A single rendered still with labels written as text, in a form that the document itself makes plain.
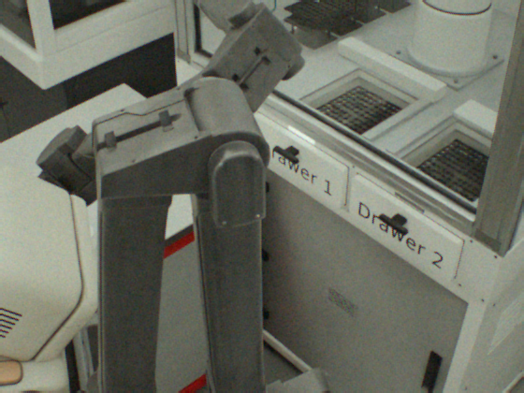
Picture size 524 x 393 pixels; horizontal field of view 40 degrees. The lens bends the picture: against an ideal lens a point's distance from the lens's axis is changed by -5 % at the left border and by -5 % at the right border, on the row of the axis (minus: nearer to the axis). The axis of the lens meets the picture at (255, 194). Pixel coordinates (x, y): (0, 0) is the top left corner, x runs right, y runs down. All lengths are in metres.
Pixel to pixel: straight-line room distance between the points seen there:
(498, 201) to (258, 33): 0.67
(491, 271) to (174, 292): 0.80
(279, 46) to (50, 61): 1.35
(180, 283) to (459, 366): 0.71
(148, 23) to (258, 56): 1.47
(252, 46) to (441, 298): 0.93
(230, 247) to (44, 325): 0.32
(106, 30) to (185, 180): 1.72
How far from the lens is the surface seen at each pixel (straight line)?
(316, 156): 1.67
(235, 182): 0.55
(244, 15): 0.90
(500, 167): 1.36
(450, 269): 1.54
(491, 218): 1.43
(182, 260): 1.83
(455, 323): 1.68
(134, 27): 2.32
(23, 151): 2.06
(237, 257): 0.65
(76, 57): 2.23
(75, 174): 1.12
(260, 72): 0.88
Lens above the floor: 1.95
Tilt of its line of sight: 41 degrees down
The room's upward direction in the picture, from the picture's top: 1 degrees counter-clockwise
